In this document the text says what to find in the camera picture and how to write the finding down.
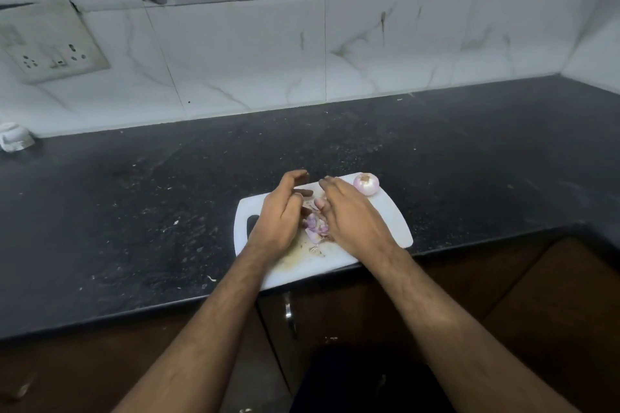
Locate metal cabinet door handle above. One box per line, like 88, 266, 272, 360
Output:
282, 291, 298, 341

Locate person's right hand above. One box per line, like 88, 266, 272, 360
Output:
313, 176, 404, 265

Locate white wall socket plate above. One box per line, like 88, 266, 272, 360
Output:
0, 0, 111, 85

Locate person's left forearm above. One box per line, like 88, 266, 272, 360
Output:
111, 244, 274, 413

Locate small pink onion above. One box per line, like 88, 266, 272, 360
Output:
352, 172, 380, 197

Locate onion peel scraps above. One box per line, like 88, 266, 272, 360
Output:
302, 212, 333, 245

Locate white plastic cutting board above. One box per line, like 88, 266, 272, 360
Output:
233, 172, 415, 292

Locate person's dark trousers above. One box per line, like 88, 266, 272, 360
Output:
289, 345, 457, 413

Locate white scalloped ceramic cup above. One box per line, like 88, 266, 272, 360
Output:
0, 122, 37, 154

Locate person's right forearm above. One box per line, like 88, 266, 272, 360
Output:
373, 248, 582, 413

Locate person's left hand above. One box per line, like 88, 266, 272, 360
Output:
244, 169, 315, 262

